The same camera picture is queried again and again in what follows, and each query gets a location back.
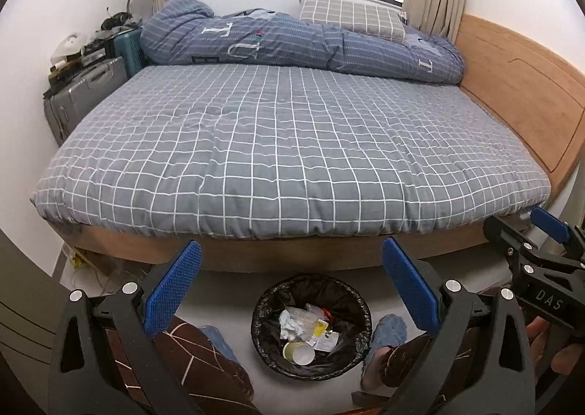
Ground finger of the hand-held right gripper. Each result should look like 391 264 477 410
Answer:
530 207 585 263
483 216 541 281

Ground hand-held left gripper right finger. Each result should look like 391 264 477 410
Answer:
379 237 536 415

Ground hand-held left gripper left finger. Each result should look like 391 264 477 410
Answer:
48 239 215 415

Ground black bin liner bag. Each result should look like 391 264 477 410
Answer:
252 275 371 374

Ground white packet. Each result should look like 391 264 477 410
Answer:
315 330 342 350

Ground clear plastic wrapper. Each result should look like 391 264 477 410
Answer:
292 304 335 329

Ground white tissue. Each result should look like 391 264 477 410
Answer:
279 309 305 340

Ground yellow paper cup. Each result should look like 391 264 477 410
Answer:
282 341 316 365

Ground black trash bin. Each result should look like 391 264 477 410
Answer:
251 274 372 381

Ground person's right hand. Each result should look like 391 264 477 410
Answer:
525 320 585 379

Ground person's left leg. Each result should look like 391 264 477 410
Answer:
98 324 257 415

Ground dark wooden chair leg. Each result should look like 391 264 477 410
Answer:
351 390 394 409

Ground bed with grey checked sheet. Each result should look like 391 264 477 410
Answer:
61 13 585 274

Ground grey checked bedsheet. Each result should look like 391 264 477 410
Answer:
30 63 551 239

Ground grey suitcase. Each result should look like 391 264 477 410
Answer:
43 56 129 146

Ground teal suitcase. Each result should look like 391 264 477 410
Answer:
113 26 146 78

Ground white round object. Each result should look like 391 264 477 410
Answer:
54 32 88 61

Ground blue quilt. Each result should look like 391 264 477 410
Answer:
139 0 465 84

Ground grey checked pillow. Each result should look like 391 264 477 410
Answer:
299 0 407 42

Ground pile of dark items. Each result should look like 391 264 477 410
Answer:
46 8 142 91

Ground white cables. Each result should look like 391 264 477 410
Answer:
68 246 147 292

